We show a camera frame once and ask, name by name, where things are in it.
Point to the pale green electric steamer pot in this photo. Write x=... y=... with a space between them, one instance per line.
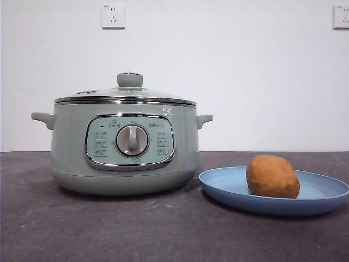
x=68 y=142

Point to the brown potato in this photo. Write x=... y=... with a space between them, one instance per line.
x=272 y=176

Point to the glass lid with green knob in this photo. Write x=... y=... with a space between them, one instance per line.
x=130 y=80

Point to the blue round plate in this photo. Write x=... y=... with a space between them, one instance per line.
x=226 y=183

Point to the white wall socket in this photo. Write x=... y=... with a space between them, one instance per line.
x=342 y=17
x=113 y=16

